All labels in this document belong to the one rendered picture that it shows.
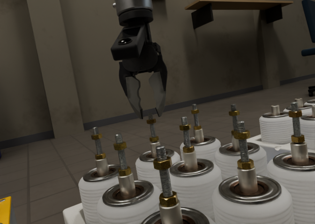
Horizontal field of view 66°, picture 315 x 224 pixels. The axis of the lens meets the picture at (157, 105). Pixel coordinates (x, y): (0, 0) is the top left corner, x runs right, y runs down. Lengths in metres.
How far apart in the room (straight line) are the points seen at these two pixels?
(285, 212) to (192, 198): 0.13
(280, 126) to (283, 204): 0.46
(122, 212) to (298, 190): 0.24
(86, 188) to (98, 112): 2.46
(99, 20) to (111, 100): 0.94
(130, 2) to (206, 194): 0.37
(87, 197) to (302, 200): 0.33
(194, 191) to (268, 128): 0.43
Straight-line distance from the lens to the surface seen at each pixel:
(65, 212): 0.55
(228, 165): 0.47
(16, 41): 2.87
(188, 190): 0.39
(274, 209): 0.32
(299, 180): 0.39
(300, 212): 0.42
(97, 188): 0.44
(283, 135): 0.77
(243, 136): 0.31
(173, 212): 0.26
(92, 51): 2.94
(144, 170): 0.49
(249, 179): 0.33
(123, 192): 0.37
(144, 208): 0.34
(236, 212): 0.31
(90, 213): 0.48
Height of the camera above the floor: 0.40
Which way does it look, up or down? 6 degrees down
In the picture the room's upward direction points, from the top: 9 degrees counter-clockwise
